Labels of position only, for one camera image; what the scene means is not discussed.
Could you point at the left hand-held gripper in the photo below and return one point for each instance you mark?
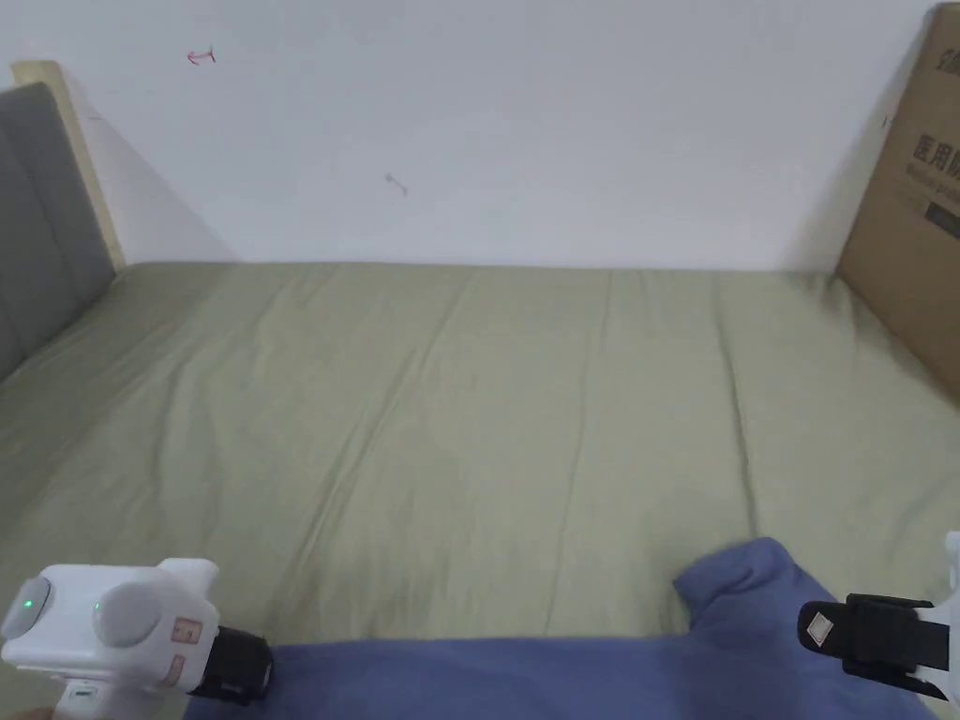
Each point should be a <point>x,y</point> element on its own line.
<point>127,630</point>

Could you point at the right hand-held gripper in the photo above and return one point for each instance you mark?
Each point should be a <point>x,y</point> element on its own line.
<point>896,645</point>

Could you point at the blue garment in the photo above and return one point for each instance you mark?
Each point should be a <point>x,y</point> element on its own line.
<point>525,679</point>

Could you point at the person's left hand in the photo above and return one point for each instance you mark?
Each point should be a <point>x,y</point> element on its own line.
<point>22,715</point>

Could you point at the brown cardboard carton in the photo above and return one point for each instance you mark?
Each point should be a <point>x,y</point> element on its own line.
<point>915,262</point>

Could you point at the bed with pale green sheet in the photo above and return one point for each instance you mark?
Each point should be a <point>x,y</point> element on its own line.
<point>450,412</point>

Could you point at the grey padded headboard, wooden frame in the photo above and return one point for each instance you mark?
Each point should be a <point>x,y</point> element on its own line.
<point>37,225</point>

